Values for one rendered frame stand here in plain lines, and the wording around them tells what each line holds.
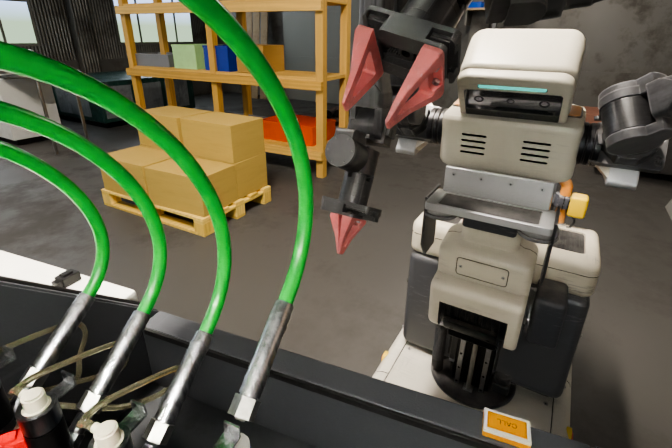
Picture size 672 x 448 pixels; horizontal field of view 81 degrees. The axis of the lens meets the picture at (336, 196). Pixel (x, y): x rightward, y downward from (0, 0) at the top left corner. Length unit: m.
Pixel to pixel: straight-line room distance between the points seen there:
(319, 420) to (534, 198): 0.60
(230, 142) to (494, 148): 2.44
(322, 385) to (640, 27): 7.23
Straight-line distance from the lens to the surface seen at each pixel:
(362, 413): 0.57
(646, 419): 2.14
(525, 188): 0.91
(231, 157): 3.14
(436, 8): 0.44
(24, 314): 0.59
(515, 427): 0.56
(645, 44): 7.51
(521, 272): 1.01
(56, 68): 0.27
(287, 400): 0.62
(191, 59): 4.94
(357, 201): 0.72
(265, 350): 0.35
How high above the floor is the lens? 1.37
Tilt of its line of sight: 22 degrees down
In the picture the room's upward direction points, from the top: 1 degrees clockwise
